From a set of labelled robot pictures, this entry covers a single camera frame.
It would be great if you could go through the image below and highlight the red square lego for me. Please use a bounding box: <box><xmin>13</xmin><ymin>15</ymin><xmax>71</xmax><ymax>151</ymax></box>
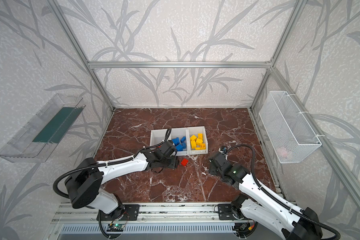
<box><xmin>181</xmin><ymin>158</ymin><xmax>189</xmax><ymax>167</ymax></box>

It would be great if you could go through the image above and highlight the yellow lego pile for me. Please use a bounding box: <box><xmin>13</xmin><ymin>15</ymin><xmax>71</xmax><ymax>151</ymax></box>
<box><xmin>196</xmin><ymin>138</ymin><xmax>203</xmax><ymax>146</ymax></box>

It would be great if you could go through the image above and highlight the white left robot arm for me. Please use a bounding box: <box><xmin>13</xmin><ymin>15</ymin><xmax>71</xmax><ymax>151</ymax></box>
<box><xmin>63</xmin><ymin>140</ymin><xmax>179</xmax><ymax>220</ymax></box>

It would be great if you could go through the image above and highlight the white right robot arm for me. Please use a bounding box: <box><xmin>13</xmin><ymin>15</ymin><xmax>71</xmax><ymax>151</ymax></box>
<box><xmin>209</xmin><ymin>147</ymin><xmax>323</xmax><ymax>240</ymax></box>

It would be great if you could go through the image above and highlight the white left sorting bin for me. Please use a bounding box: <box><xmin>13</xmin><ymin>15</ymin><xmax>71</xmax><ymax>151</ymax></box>
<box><xmin>149</xmin><ymin>129</ymin><xmax>172</xmax><ymax>149</ymax></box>

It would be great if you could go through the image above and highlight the white sorting bin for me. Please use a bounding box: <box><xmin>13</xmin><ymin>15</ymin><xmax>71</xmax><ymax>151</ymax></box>
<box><xmin>169</xmin><ymin>128</ymin><xmax>190</xmax><ymax>156</ymax></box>
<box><xmin>186</xmin><ymin>126</ymin><xmax>209</xmax><ymax>155</ymax></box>
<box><xmin>149</xmin><ymin>129</ymin><xmax>172</xmax><ymax>149</ymax></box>

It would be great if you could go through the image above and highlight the white middle sorting bin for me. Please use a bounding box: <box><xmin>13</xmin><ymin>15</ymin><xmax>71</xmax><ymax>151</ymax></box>
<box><xmin>169</xmin><ymin>128</ymin><xmax>190</xmax><ymax>156</ymax></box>

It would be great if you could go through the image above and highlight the white right sorting bin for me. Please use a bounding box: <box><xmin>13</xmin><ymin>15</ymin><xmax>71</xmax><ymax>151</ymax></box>
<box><xmin>186</xmin><ymin>126</ymin><xmax>209</xmax><ymax>155</ymax></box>

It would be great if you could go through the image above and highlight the pink object in basket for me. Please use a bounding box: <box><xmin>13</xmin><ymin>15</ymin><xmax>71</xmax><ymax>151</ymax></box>
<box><xmin>276</xmin><ymin>147</ymin><xmax>291</xmax><ymax>159</ymax></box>

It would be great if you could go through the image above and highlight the green circuit board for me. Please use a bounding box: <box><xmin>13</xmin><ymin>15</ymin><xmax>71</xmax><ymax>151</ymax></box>
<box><xmin>106</xmin><ymin>223</ymin><xmax>127</xmax><ymax>233</ymax></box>

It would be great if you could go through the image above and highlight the left black corrugated cable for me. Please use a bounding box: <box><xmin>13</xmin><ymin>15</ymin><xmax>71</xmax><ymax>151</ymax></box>
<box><xmin>52</xmin><ymin>127</ymin><xmax>172</xmax><ymax>199</ymax></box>

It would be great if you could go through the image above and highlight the black corrugated cable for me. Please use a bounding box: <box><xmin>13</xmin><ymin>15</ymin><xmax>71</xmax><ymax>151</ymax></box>
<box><xmin>224</xmin><ymin>144</ymin><xmax>341</xmax><ymax>240</ymax></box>
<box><xmin>52</xmin><ymin>127</ymin><xmax>172</xmax><ymax>199</ymax></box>

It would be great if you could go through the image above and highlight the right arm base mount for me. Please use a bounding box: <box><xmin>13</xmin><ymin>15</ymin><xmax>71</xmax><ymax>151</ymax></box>
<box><xmin>216</xmin><ymin>204</ymin><xmax>244</xmax><ymax>221</ymax></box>

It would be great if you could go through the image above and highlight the right circuit board with wires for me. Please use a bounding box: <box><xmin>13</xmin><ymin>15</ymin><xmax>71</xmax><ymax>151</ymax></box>
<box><xmin>232</xmin><ymin>221</ymin><xmax>258</xmax><ymax>239</ymax></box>

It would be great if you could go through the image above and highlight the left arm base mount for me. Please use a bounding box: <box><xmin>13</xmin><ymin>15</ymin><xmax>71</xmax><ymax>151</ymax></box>
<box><xmin>101</xmin><ymin>204</ymin><xmax>140</xmax><ymax>221</ymax></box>

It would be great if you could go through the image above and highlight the white wire mesh basket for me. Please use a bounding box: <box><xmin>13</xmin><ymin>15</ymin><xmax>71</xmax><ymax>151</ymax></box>
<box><xmin>259</xmin><ymin>91</ymin><xmax>322</xmax><ymax>164</ymax></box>

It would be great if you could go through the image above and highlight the right black corrugated cable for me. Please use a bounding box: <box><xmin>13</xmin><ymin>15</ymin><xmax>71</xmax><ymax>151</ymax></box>
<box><xmin>224</xmin><ymin>144</ymin><xmax>341</xmax><ymax>240</ymax></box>

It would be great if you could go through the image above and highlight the aluminium cage frame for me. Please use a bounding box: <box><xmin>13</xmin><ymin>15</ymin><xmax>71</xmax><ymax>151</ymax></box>
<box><xmin>41</xmin><ymin>0</ymin><xmax>360</xmax><ymax>240</ymax></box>

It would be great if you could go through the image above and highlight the clear plastic wall tray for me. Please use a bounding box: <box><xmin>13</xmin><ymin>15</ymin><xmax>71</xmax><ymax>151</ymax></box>
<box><xmin>0</xmin><ymin>94</ymin><xmax>86</xmax><ymax>163</ymax></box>

